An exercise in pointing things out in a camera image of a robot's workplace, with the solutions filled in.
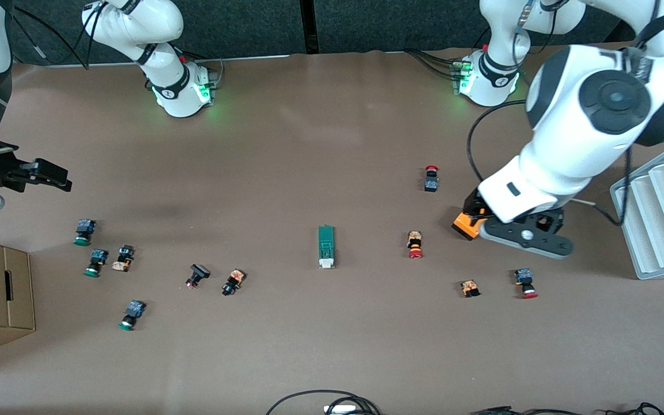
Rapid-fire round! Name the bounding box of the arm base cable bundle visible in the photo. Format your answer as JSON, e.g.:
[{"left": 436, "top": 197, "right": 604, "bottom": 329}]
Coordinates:
[
  {"left": 179, "top": 49, "right": 226, "bottom": 87},
  {"left": 404, "top": 49, "right": 462, "bottom": 81}
]

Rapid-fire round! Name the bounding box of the right arm base cable bundle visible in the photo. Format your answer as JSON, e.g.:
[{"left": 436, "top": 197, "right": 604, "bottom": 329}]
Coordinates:
[{"left": 179, "top": 49, "right": 226, "bottom": 87}]

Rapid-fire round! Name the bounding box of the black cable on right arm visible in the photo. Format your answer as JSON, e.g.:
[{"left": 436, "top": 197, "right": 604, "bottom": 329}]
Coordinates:
[{"left": 12, "top": 6, "right": 108, "bottom": 71}]

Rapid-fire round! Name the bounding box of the orange button enclosure box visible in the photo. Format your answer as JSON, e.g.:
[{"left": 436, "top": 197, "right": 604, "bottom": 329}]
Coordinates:
[{"left": 452, "top": 210, "right": 489, "bottom": 242}]

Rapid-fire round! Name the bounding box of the black looped cable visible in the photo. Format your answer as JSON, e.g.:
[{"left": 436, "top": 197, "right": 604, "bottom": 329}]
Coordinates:
[{"left": 265, "top": 390, "right": 382, "bottom": 415}]

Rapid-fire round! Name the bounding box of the black selector switch orange block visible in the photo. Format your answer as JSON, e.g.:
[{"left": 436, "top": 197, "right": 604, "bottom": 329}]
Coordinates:
[{"left": 221, "top": 269, "right": 246, "bottom": 297}]

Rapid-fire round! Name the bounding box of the red push button blue block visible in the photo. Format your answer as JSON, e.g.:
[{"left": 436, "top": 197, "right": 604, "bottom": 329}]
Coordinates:
[{"left": 514, "top": 268, "right": 539, "bottom": 300}]

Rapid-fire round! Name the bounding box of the green load switch white lever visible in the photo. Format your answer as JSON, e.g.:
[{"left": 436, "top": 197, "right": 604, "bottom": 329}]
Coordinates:
[{"left": 318, "top": 225, "right": 337, "bottom": 270}]

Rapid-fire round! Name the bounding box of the thin black cable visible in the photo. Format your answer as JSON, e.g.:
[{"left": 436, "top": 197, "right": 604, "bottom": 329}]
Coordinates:
[{"left": 470, "top": 406, "right": 586, "bottom": 415}]

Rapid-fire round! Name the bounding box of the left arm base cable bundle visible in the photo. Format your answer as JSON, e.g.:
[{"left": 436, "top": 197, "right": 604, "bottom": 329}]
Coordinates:
[{"left": 404, "top": 49, "right": 462, "bottom": 81}]

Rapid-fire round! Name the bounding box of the black vertical post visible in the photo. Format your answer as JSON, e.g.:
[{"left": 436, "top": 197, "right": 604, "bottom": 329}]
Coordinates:
[{"left": 300, "top": 0, "right": 318, "bottom": 55}]

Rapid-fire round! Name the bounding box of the curled black cable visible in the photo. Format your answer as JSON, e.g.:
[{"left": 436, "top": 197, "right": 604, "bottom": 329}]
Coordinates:
[{"left": 606, "top": 402, "right": 664, "bottom": 415}]

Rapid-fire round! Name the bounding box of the grey ridged plastic tray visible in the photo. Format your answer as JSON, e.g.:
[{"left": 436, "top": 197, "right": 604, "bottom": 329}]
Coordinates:
[{"left": 610, "top": 137, "right": 664, "bottom": 281}]

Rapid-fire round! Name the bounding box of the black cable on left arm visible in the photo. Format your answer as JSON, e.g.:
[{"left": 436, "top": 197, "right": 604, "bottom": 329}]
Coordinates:
[{"left": 466, "top": 99, "right": 632, "bottom": 227}]

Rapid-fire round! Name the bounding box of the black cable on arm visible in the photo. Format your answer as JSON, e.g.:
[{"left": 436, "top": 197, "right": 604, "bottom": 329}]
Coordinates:
[
  {"left": 466, "top": 99, "right": 632, "bottom": 227},
  {"left": 12, "top": 6, "right": 108, "bottom": 71}
]

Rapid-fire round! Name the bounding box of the green push button blue block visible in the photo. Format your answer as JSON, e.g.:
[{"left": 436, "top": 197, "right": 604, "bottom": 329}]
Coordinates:
[
  {"left": 83, "top": 248, "right": 109, "bottom": 278},
  {"left": 73, "top": 218, "right": 97, "bottom": 247},
  {"left": 118, "top": 300, "right": 147, "bottom": 332}
]

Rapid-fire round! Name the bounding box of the black square button red ring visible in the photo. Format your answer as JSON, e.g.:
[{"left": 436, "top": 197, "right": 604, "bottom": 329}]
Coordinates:
[{"left": 185, "top": 263, "right": 212, "bottom": 289}]

